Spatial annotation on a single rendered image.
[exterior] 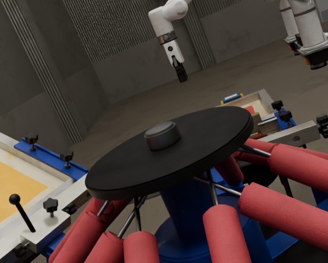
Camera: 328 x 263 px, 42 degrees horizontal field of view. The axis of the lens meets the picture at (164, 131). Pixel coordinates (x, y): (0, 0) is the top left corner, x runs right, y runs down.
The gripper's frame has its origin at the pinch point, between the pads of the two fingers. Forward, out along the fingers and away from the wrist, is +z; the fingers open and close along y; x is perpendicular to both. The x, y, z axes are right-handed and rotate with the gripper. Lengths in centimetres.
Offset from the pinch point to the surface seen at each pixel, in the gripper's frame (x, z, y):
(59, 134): 300, 97, 524
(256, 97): -26, 29, 39
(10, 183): 60, 5, -50
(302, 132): -33, 23, -43
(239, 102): -18, 29, 39
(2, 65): 304, -49, 458
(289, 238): -18, 25, -95
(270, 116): -27.0, 24.4, -14.4
